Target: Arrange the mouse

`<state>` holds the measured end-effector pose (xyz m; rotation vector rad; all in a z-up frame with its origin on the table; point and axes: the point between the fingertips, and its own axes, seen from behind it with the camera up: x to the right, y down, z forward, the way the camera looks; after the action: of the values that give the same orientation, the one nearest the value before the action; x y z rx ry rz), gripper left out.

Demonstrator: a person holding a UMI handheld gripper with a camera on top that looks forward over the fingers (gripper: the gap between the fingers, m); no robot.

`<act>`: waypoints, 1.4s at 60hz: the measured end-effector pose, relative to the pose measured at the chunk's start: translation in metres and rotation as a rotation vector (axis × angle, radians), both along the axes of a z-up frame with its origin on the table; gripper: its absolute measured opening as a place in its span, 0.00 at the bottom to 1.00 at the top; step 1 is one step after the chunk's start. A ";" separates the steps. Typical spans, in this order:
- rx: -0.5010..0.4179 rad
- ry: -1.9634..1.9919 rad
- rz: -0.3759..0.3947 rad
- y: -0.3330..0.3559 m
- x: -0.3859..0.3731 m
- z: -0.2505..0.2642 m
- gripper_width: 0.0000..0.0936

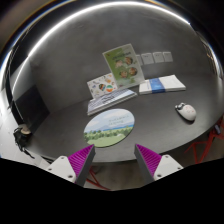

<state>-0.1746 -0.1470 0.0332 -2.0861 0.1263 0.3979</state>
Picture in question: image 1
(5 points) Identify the white wall socket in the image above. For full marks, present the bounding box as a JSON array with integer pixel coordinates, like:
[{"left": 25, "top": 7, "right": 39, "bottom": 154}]
[
  {"left": 163, "top": 52, "right": 173, "bottom": 62},
  {"left": 141, "top": 53, "right": 154, "bottom": 65},
  {"left": 153, "top": 52, "right": 164, "bottom": 63}
]

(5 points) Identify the white cartoon computer mouse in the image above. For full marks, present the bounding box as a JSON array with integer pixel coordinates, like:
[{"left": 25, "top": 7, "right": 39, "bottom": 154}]
[{"left": 175, "top": 103, "right": 196, "bottom": 121}]

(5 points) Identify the middle white wall socket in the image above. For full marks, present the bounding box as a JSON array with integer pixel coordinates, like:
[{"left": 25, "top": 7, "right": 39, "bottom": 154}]
[{"left": 153, "top": 52, "right": 164, "bottom": 63}]

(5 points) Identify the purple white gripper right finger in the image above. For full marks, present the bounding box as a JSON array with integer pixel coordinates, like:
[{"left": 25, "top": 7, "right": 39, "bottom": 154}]
[{"left": 134, "top": 144, "right": 183, "bottom": 184}]

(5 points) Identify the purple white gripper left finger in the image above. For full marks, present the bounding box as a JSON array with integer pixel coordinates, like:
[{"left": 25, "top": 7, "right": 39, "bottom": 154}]
[{"left": 46, "top": 145, "right": 95, "bottom": 186}]

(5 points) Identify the black monitor panel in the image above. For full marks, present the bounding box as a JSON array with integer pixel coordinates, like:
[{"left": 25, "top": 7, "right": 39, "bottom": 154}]
[{"left": 15, "top": 85, "right": 50, "bottom": 133}]

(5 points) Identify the white illustrated leaning booklet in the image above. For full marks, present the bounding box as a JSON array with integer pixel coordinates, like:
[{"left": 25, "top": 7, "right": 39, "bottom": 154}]
[{"left": 87, "top": 73, "right": 117, "bottom": 98}]

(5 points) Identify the round landscape mouse pad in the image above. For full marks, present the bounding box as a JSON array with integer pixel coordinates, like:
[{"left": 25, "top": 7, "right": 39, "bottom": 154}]
[{"left": 84, "top": 109, "right": 135, "bottom": 148}]

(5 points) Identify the striped grey flat book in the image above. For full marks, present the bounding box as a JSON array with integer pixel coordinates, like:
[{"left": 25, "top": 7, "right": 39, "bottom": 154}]
[{"left": 87, "top": 89, "right": 137, "bottom": 116}]

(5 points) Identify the red metal table leg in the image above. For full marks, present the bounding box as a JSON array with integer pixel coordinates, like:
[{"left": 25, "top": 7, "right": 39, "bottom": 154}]
[{"left": 185, "top": 115, "right": 224, "bottom": 164}]

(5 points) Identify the left white wall socket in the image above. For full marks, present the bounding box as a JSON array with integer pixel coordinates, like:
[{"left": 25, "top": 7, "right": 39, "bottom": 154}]
[{"left": 141, "top": 53, "right": 154, "bottom": 65}]

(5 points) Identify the green upright booklet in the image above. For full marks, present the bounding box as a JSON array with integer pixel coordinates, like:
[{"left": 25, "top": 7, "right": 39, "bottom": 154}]
[{"left": 103, "top": 44, "right": 145, "bottom": 89}]

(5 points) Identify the right white wall socket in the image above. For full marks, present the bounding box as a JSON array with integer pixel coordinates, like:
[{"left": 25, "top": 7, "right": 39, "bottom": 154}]
[{"left": 163, "top": 52, "right": 173, "bottom": 62}]

